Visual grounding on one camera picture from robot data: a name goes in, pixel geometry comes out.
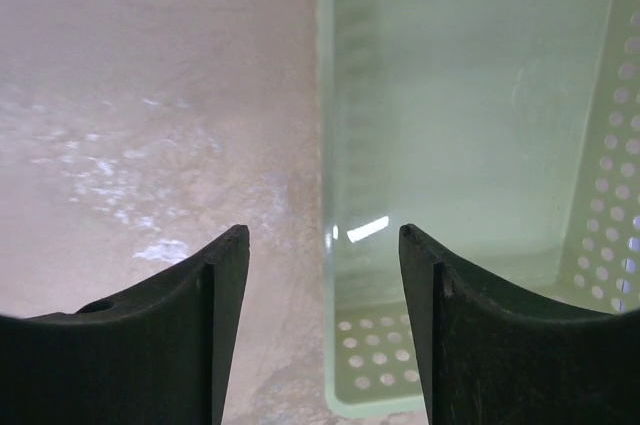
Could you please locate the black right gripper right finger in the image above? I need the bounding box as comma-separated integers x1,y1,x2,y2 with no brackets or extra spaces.
399,224,639,425

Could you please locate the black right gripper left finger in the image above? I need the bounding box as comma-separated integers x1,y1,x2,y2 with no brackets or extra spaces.
1,225,249,425

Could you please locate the green perforated basket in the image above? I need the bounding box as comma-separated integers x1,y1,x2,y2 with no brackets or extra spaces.
317,0,639,418

